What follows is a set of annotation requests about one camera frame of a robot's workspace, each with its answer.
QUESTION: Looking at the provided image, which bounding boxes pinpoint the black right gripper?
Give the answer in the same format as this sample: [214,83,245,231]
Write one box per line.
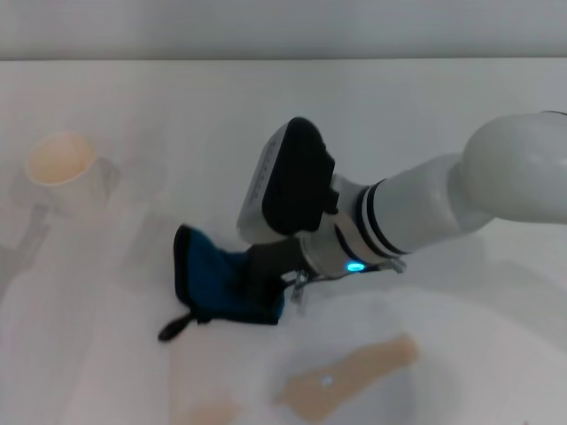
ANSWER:
[240,238,312,307]

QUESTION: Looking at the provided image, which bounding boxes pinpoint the blue rag with black trim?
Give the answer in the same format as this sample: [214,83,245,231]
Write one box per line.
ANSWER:
[158,224,287,343]

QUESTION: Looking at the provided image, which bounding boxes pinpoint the white paper cup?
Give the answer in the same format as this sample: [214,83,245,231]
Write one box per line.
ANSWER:
[23,131,108,219]

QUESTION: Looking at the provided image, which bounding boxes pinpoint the brown liquid spill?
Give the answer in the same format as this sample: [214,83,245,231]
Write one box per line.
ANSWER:
[171,334,420,425]

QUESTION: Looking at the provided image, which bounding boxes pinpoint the thin cable with clear connector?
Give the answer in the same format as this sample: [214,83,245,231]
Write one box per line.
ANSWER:
[280,258,408,318]

